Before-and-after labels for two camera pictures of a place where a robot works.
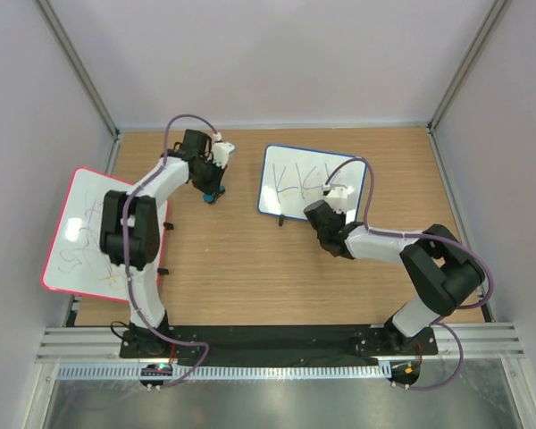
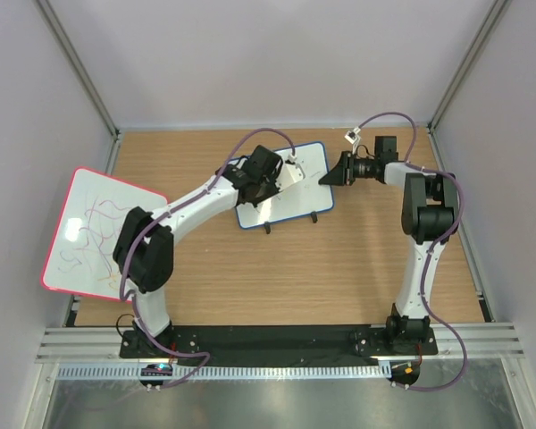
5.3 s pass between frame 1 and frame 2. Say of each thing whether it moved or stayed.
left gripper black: moved
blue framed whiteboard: moved
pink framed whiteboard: stayed
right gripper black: moved
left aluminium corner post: stayed
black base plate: stayed
